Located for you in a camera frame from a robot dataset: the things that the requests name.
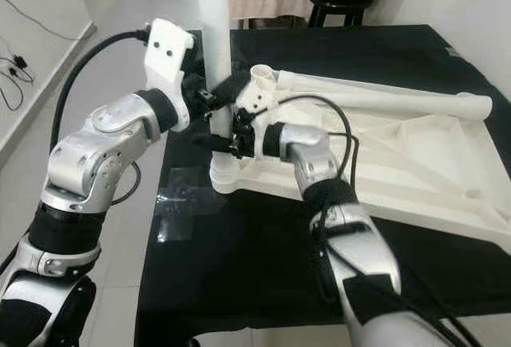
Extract white plastic table top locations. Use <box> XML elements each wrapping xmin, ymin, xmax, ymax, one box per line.
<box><xmin>208</xmin><ymin>64</ymin><xmax>511</xmax><ymax>256</ymax></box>

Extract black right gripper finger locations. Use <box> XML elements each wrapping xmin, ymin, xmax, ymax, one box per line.
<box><xmin>190</xmin><ymin>133</ymin><xmax>236</xmax><ymax>156</ymax></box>

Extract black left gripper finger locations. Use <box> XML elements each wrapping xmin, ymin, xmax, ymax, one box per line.
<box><xmin>210</xmin><ymin>71</ymin><xmax>254</xmax><ymax>110</ymax></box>

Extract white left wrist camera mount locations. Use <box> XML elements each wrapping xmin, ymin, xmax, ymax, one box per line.
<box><xmin>144</xmin><ymin>18</ymin><xmax>196</xmax><ymax>120</ymax></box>

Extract wrinkled clear tape patch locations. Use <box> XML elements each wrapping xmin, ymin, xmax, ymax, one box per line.
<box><xmin>156</xmin><ymin>187</ymin><xmax>208</xmax><ymax>244</ymax></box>

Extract long thin black wall cable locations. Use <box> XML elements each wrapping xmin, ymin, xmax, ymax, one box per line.
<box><xmin>0</xmin><ymin>0</ymin><xmax>97</xmax><ymax>42</ymax></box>

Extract black tablecloth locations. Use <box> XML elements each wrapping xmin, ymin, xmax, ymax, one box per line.
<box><xmin>134</xmin><ymin>24</ymin><xmax>511</xmax><ymax>347</ymax></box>

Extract looped black wall cables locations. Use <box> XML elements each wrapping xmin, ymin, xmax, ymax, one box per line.
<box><xmin>0</xmin><ymin>36</ymin><xmax>34</xmax><ymax>112</ymax></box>

